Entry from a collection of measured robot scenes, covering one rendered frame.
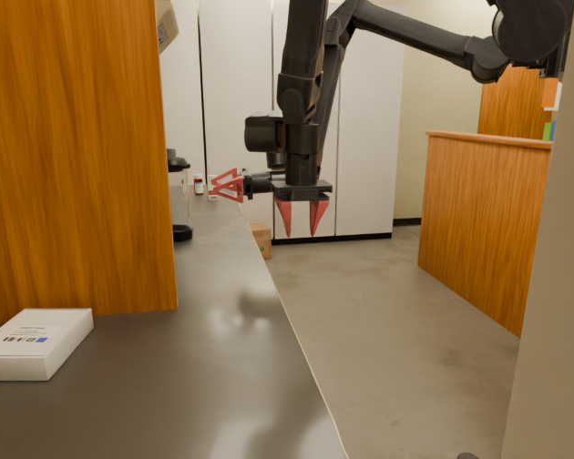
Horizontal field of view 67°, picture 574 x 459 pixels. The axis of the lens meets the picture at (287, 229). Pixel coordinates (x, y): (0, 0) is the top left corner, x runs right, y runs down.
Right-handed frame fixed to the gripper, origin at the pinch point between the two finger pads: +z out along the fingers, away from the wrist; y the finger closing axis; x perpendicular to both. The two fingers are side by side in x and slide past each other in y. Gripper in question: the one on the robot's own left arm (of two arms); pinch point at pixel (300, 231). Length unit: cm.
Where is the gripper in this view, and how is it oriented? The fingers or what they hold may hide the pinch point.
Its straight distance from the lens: 80.7
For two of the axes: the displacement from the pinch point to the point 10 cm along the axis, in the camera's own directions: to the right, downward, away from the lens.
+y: -9.8, 0.5, -1.9
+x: 2.0, 2.7, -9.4
